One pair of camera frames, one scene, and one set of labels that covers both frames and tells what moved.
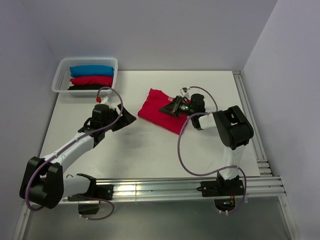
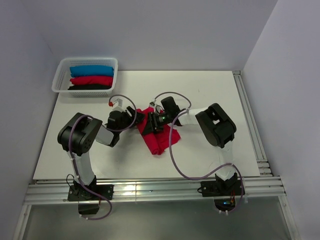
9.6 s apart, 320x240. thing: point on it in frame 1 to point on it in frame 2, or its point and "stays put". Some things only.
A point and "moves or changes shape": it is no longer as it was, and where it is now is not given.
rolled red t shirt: x=81 y=80 stays put
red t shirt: x=150 y=109 moves or changes shape
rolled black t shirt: x=88 y=86 stays put
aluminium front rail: x=252 y=186 stays put
